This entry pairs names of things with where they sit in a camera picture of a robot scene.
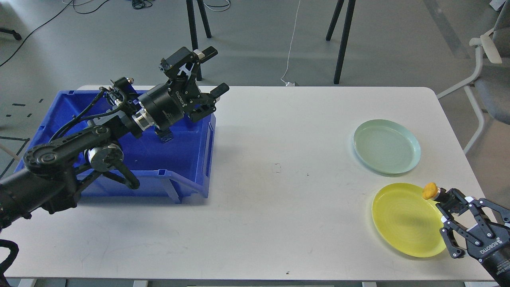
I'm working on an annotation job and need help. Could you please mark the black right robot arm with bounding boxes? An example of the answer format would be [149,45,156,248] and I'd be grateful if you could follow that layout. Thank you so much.
[432,188,510,287]

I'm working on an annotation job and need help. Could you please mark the black floor cable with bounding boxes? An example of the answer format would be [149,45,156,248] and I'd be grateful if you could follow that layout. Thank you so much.
[0,0,154,67]

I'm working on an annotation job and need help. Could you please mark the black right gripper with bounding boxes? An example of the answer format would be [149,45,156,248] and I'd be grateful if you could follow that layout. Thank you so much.
[436,188,510,260]

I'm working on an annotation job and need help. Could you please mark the black tripod left legs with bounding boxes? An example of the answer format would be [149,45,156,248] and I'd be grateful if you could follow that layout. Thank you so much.
[186,0,212,81]

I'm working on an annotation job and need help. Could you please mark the black tripod right legs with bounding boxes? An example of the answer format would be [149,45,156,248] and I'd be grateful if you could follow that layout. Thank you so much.
[326,0,356,84]

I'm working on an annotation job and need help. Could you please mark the light green plate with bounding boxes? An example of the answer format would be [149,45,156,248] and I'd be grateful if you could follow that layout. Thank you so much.
[352,119,422,175]

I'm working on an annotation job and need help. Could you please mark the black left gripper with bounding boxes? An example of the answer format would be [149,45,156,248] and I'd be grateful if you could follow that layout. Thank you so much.
[139,47,230,130]

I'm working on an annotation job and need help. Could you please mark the yellow plate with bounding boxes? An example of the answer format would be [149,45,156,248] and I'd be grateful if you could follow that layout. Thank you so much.
[371,182,446,258]

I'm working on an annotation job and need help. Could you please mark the black tripod legs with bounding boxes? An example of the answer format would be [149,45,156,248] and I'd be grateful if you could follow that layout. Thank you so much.
[186,0,212,81]
[326,0,356,84]

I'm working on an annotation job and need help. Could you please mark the blue plastic storage bin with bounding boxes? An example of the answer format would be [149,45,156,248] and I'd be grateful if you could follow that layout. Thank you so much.
[27,90,216,203]

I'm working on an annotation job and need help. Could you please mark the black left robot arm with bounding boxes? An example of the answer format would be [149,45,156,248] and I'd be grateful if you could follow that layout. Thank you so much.
[0,47,229,229]

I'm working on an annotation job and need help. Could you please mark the white grey office chair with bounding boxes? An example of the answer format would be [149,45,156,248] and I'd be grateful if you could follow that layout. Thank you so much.
[437,0,510,154]

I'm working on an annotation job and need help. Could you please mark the white power cable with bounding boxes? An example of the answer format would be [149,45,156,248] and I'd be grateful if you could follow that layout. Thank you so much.
[280,0,302,86]

